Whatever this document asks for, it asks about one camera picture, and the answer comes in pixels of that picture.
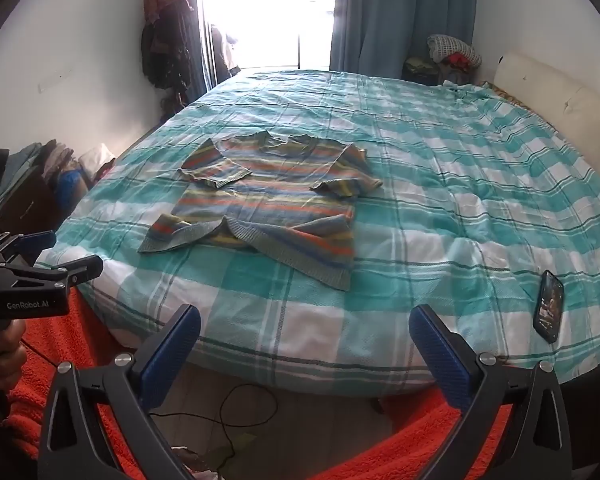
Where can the red cloth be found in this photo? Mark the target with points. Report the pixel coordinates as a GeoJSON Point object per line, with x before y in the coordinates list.
{"type": "Point", "coordinates": [457, 61]}

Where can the dark cloth behind door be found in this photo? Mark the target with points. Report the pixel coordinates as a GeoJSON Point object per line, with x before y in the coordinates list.
{"type": "Point", "coordinates": [226, 50]}

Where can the cream pillow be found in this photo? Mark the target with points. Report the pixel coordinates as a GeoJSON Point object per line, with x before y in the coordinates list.
{"type": "Point", "coordinates": [555, 90]}

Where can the white folded cloth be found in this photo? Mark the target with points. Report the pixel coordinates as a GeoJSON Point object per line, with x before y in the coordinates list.
{"type": "Point", "coordinates": [97, 160]}

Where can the grey crochet blanket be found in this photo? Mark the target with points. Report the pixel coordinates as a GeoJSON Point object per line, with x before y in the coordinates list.
{"type": "Point", "coordinates": [455, 45]}

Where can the dark green bag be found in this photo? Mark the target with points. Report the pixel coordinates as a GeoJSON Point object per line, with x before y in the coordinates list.
{"type": "Point", "coordinates": [422, 70]}

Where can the striped knit sweater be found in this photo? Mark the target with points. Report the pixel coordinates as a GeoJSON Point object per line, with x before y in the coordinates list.
{"type": "Point", "coordinates": [270, 190]}

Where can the glass balcony door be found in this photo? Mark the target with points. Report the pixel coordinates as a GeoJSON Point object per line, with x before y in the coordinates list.
{"type": "Point", "coordinates": [270, 10]}

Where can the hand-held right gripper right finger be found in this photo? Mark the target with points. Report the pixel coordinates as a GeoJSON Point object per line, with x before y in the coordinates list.
{"type": "Point", "coordinates": [437, 350]}

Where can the teal plaid bed sheet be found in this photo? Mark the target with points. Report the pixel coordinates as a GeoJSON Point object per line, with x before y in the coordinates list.
{"type": "Point", "coordinates": [430, 185]}

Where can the person's left hand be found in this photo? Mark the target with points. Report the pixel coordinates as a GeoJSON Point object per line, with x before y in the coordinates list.
{"type": "Point", "coordinates": [7, 350]}

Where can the blue plastic bag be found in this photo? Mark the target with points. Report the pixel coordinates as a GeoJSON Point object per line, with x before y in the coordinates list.
{"type": "Point", "coordinates": [72, 185]}

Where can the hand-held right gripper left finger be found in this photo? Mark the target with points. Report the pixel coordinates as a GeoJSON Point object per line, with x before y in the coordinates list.
{"type": "Point", "coordinates": [177, 345]}

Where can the orange fleece cloth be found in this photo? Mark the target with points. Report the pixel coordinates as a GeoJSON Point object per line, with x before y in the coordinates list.
{"type": "Point", "coordinates": [45, 330]}

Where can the wide blue curtain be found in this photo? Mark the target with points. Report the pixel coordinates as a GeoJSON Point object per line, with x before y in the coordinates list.
{"type": "Point", "coordinates": [380, 20]}

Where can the dark hanging clothes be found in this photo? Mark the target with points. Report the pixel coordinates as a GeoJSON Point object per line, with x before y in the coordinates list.
{"type": "Point", "coordinates": [165, 35]}

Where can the black smartphone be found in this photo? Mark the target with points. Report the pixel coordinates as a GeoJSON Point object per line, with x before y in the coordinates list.
{"type": "Point", "coordinates": [550, 305]}

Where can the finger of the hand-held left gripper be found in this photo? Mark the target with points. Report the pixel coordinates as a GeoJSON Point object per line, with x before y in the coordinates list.
{"type": "Point", "coordinates": [77, 266]}
{"type": "Point", "coordinates": [35, 241]}

